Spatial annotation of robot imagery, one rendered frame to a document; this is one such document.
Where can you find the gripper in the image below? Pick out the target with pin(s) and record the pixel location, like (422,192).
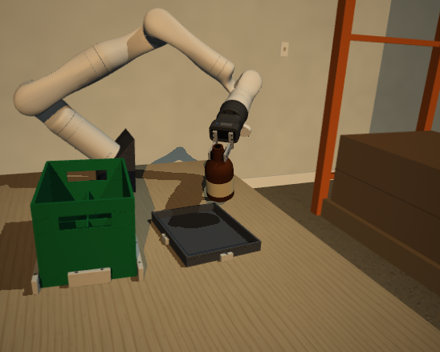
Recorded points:
(229,124)

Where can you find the dark brown bottle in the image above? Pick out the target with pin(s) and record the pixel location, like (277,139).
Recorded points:
(219,176)

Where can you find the green plastic crate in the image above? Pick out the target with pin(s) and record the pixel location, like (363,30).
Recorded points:
(76,243)

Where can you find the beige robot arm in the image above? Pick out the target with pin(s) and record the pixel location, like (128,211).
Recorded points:
(33,98)

